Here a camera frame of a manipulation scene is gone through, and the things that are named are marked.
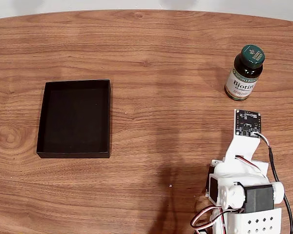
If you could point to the green-capped pill bottle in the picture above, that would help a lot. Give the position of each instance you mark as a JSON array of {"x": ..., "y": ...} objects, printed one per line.
[{"x": 241, "y": 85}]

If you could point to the black camera circuit board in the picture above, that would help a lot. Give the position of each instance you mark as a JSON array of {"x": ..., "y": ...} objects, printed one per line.
[{"x": 247, "y": 123}]

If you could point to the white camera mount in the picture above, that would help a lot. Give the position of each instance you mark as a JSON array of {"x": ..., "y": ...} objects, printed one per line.
[{"x": 241, "y": 146}]

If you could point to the black open-top box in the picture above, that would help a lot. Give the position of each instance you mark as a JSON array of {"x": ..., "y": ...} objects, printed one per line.
[{"x": 73, "y": 117}]

